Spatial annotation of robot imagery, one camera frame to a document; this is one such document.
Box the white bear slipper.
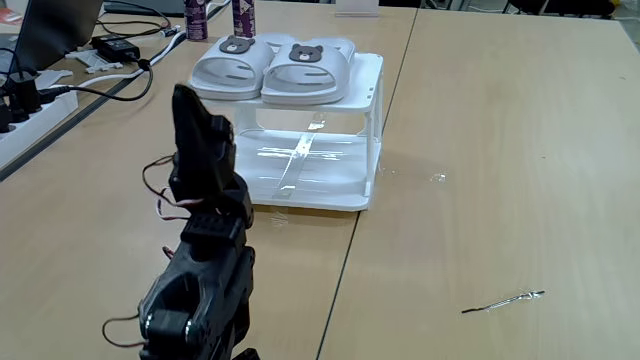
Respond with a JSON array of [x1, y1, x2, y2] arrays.
[[188, 32, 297, 102], [260, 37, 357, 106]]

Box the white two-tier plastic box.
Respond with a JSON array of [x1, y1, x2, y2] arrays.
[[187, 51, 385, 213]]

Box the purple drink can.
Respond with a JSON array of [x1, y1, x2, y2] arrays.
[[231, 0, 257, 40], [183, 0, 209, 42]]

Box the black power adapter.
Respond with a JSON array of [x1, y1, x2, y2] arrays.
[[90, 33, 142, 64]]

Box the white printed plastic part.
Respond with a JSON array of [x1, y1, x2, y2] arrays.
[[64, 48, 124, 75]]

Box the black flat device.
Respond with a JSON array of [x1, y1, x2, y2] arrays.
[[102, 0, 186, 16]]

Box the flat white plastic piece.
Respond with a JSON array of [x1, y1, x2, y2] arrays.
[[34, 68, 74, 91]]

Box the white power strip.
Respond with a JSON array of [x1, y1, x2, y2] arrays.
[[0, 89, 80, 169]]

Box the dark laptop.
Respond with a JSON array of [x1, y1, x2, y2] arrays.
[[8, 0, 105, 74]]

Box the black plug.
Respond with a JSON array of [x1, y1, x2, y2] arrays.
[[5, 69, 44, 124], [0, 94, 19, 134]]

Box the thin metal rod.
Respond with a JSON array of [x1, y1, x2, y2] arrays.
[[460, 289, 546, 315]]

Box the thick black power cable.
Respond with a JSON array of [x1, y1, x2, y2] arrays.
[[37, 58, 155, 103]]

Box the gripper servo wire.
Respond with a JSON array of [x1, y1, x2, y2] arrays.
[[141, 153, 204, 222]]

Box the white cable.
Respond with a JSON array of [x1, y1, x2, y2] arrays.
[[47, 30, 187, 91]]

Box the thin black cable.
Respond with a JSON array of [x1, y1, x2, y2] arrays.
[[96, 0, 174, 39]]

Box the arm servo wire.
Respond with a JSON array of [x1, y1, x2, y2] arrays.
[[101, 313, 151, 350]]

